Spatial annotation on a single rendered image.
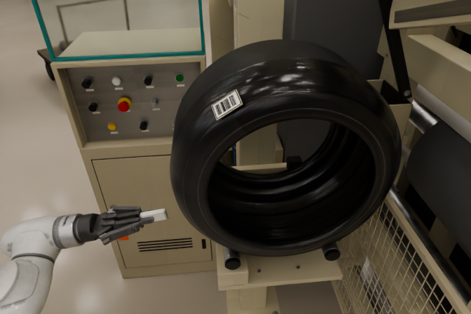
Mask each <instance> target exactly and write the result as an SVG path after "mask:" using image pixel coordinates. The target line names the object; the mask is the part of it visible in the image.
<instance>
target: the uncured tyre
mask: <svg viewBox="0 0 471 314"><path fill-rule="evenodd" d="M234 90H237V91H238V94H239V96H240V98H241V101H242V103H243V105H241V106H239V107H238V108H237V109H234V110H233V111H232V112H230V113H229V114H227V115H225V116H224V117H222V118H220V119H219V120H218V121H217V120H216V117H215V114H214V112H213V109H212V105H213V104H214V103H216V102H218V101H219V100H220V99H222V98H223V97H226V96H227V95H228V94H230V93H232V92H233V91H234ZM295 119H318V120H324V121H330V122H332V123H331V126H330V129H329V132H328V134H327V136H326V138H325V140H324V142H323V143H322V144H321V146H320V147H319V148H318V150H317V151H316V152H315V153H314V154H313V155H312V156H310V157H309V158H308V159H306V160H305V161H304V162H302V163H300V164H298V165H297V166H295V167H293V168H290V169H288V170H285V171H282V172H277V173H272V174H252V173H248V172H243V171H240V170H237V169H235V168H232V167H231V166H229V165H227V164H226V163H225V162H223V161H222V160H221V157H222V156H223V155H224V154H225V153H226V152H227V151H228V150H229V149H230V148H231V147H232V146H233V145H234V144H236V143H237V142H238V141H240V140H241V139H242V138H244V137H246V136H247V135H249V134H251V133H252V132H254V131H256V130H259V129H261V128H264V127H266V126H268V125H272V124H274V123H279V122H283V121H289V120H295ZM401 157H402V140H401V136H400V130H399V128H398V125H397V121H396V120H395V116H394V114H393V111H392V109H391V108H390V106H389V104H388V103H387V102H386V100H385V99H384V97H383V96H382V95H381V94H380V92H379V91H377V89H375V88H374V87H373V86H372V85H371V84H370V83H369V82H368V81H367V80H366V79H365V78H364V77H363V76H362V75H361V74H360V73H359V72H358V71H357V70H356V69H355V68H354V67H353V66H352V65H350V64H349V63H348V62H347V61H346V60H345V59H343V58H342V57H341V56H340V55H338V54H336V53H335V52H333V51H331V50H329V49H327V48H325V47H322V46H319V45H317V44H314V43H309V42H306V41H298V40H291V39H272V40H265V41H258V42H255V43H251V44H247V45H245V46H242V47H239V48H236V49H235V50H232V51H231V52H229V53H227V54H225V55H223V56H222V57H220V58H219V59H218V60H216V61H214V62H213V63H212V64H211V65H210V66H209V67H207V68H206V69H205V70H204V71H203V72H202V73H201V74H200V75H199V76H198V77H197V79H196V80H195V81H194V82H193V83H192V84H191V86H190V87H189V89H188V90H187V92H186V94H185V95H184V97H183V99H182V101H181V103H180V106H179V108H178V111H177V115H176V119H175V126H174V133H173V139H172V151H171V157H170V181H171V185H172V190H173V192H174V195H175V198H176V201H177V204H178V206H179V208H180V210H181V211H182V213H183V215H184V216H185V217H186V219H187V220H188V221H189V223H190V224H191V225H192V226H193V227H194V228H195V229H196V230H198V231H199V232H200V233H202V234H203V235H204V236H206V237H207V238H209V239H210V240H213V241H215V242H216V243H219V244H220V245H223V246H224V247H227V248H229V249H231V250H234V251H237V252H240V253H243V254H249V255H254V256H260V257H286V256H292V255H297V254H303V253H307V252H312V251H314V250H318V249H320V248H323V247H326V246H328V245H331V244H332V243H335V242H336V241H338V240H340V239H342V238H344V237H346V236H347V235H349V234H350V233H352V232H353V231H355V230H356V229H357V228H359V227H360V226H361V225H363V223H365V222H366V221H367V220H368V219H369V218H370V217H371V216H372V215H373V214H374V213H375V211H377V209H378V208H379V207H380V205H381V203H382V202H383V201H384V199H385V197H386V196H387V194H388V192H389V190H390V188H391V187H392V185H393V183H394V181H395V178H396V176H397V173H398V170H399V167H400V161H401Z"/></svg>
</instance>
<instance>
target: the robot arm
mask: <svg viewBox="0 0 471 314"><path fill-rule="evenodd" d="M110 208H111V209H110V210H109V211H108V212H103V213H102V214H95V213H91V214H84V215H82V214H80V213H76V214H69V215H63V216H61V217H54V216H47V217H37V218H34V219H29V220H26V221H22V222H20V223H18V224H15V225H13V226H11V227H10V228H8V229H7V230H6V231H5V232H4V234H3V235H2V238H1V249H2V251H3V253H4V254H6V255H7V256H8V257H10V258H11V261H6V262H4V263H2V264H1V265H0V314H41V312H42V310H43V307H44V306H45V303H46V299H47V297H48V293H49V290H50V286H51V282H52V278H53V267H54V264H55V261H56V259H57V256H58V255H59V253H60V252H61V250H62V249H67V248H70V247H77V246H82V245H83V244H84V243H86V242H90V241H94V240H97V239H100V240H101V241H102V243H103V245H107V244H109V243H110V242H111V241H113V240H117V239H119V238H122V237H125V236H128V235H131V234H133V233H136V232H138V231H139V230H140V229H139V228H140V227H141V228H143V227H144V224H151V223H153V222H154V221H160V220H164V219H168V214H167V211H166V209H165V208H164V209H159V210H147V211H142V209H141V207H140V206H115V205H111V206H110ZM133 228H134V229H133Z"/></svg>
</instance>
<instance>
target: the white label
mask: <svg viewBox="0 0 471 314"><path fill-rule="evenodd" d="M241 105H243V103H242V101H241V98H240V96H239V94H238V91H237V90H234V91H233V92H232V93H230V94H228V95H227V96H226V97H223V98H222V99H220V100H219V101H218V102H216V103H214V104H213V105H212V109H213V112H214V114H215V117H216V120H217V121H218V120H219V119H220V118H222V117H224V116H225V115H227V114H229V113H230V112H232V111H233V110H234V109H237V108H238V107H239V106H241Z"/></svg>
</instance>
